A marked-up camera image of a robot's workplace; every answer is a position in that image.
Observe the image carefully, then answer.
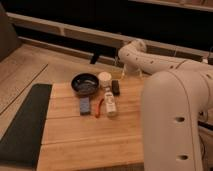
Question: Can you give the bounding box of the black eraser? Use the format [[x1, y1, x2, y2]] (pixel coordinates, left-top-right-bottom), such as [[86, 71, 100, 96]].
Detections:
[[112, 80, 120, 96]]

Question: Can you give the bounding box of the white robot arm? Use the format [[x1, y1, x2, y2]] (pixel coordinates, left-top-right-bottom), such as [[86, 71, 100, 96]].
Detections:
[[118, 39, 213, 171]]

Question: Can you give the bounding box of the blue sponge block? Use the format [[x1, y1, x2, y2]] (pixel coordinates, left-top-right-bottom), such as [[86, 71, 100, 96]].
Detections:
[[80, 97, 91, 115]]

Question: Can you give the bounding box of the white plastic bottle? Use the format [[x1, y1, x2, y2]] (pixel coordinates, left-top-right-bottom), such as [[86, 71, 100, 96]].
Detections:
[[104, 88, 117, 117]]

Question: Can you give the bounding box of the black bowl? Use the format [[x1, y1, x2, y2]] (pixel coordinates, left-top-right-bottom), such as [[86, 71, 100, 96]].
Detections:
[[71, 73, 99, 96]]

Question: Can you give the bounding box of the dark green floor mat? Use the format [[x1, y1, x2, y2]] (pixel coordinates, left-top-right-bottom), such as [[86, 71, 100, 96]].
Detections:
[[0, 84, 52, 167]]

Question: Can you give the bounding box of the grey couch corner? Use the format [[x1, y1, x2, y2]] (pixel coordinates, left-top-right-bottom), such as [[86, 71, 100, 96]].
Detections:
[[0, 3, 22, 62]]

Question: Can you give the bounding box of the white wooden shelf rail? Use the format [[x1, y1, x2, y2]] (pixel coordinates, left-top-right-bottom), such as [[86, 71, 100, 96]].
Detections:
[[6, 12, 213, 68]]

